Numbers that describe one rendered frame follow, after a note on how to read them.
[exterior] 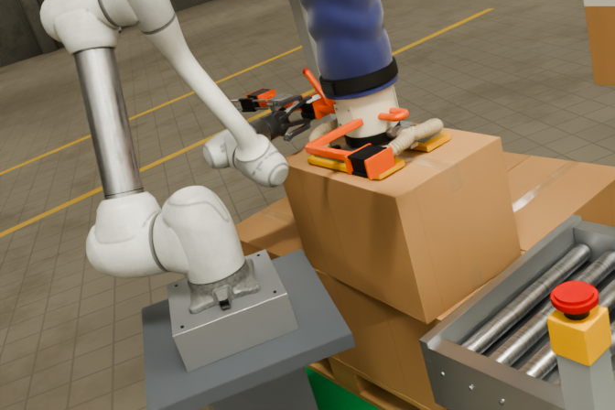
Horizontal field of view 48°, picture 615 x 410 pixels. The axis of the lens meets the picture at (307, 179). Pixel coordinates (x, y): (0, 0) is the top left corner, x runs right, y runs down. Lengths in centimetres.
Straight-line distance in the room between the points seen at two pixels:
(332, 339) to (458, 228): 52
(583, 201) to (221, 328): 132
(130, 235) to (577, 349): 107
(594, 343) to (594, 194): 137
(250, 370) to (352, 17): 93
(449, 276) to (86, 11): 118
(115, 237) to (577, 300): 111
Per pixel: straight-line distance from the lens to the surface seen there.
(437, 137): 205
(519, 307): 200
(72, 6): 184
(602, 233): 218
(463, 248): 201
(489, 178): 202
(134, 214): 177
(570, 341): 118
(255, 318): 171
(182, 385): 172
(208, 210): 168
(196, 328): 169
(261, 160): 193
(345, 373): 265
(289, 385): 186
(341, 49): 191
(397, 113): 194
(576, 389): 125
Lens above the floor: 170
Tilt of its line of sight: 22 degrees down
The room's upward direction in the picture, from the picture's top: 17 degrees counter-clockwise
